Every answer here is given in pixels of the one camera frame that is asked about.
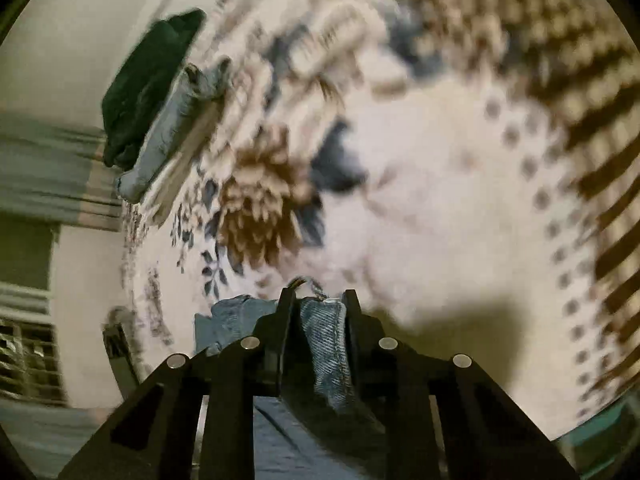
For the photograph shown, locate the blue denim jeans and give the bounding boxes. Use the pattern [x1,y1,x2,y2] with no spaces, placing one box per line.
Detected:
[193,292,388,480]

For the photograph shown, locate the folded white cloth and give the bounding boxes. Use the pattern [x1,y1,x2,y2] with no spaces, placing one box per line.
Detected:
[142,98,224,226]

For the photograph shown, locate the folded blue jeans on stack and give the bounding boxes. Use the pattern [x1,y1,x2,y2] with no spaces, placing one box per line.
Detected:
[116,56,231,204]

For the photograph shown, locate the green striped curtain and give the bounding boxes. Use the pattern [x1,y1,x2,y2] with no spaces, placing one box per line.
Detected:
[1,113,122,231]

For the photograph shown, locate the dark green folded garment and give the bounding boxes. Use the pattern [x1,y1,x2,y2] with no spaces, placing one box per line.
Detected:
[101,9,205,170]

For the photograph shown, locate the floral fleece blanket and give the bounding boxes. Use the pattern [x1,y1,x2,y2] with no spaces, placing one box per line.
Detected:
[122,0,639,438]

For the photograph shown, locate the white window grille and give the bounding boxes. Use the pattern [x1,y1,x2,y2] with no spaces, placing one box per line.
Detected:
[0,283,67,406]

